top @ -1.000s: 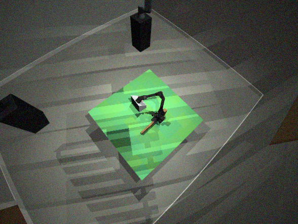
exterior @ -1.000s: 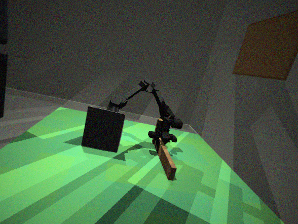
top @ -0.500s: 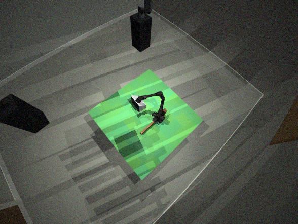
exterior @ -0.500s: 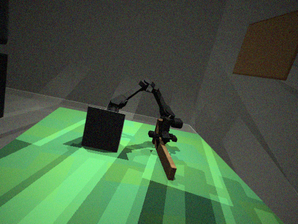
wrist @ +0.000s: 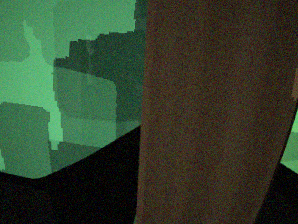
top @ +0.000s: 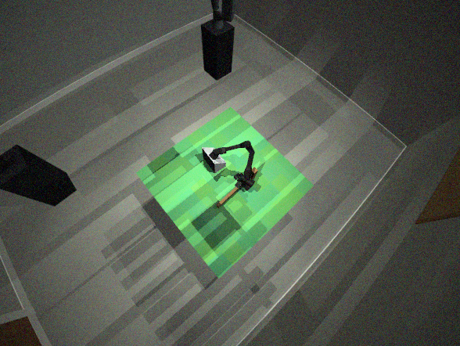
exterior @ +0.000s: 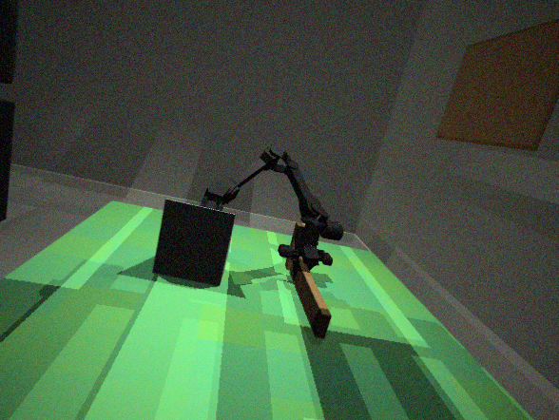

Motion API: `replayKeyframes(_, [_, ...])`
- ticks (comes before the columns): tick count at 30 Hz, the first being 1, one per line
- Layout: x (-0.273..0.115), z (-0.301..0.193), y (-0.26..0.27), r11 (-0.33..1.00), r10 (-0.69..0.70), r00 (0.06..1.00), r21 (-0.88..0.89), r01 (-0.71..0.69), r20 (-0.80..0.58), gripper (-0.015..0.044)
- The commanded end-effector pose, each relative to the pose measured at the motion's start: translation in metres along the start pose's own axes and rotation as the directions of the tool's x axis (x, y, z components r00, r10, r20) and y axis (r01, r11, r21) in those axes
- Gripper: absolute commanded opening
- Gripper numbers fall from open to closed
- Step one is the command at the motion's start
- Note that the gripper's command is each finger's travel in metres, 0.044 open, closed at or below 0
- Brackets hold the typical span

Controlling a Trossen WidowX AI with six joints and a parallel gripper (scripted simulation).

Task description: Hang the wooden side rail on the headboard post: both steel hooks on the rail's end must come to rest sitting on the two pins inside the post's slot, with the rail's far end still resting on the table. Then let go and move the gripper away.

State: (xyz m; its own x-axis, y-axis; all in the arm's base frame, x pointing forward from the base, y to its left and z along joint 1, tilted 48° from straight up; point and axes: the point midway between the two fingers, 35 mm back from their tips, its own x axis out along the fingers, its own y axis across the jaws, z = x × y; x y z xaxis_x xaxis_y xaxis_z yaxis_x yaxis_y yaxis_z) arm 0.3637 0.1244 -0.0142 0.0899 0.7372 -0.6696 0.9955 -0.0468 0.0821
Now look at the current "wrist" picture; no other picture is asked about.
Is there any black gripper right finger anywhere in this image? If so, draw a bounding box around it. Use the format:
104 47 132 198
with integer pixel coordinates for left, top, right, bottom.
255 164 298 224

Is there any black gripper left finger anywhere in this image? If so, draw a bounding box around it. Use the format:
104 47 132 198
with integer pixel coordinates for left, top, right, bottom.
0 124 141 224

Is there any brown wooden board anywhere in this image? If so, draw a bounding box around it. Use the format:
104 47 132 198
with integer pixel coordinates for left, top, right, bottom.
136 0 298 224

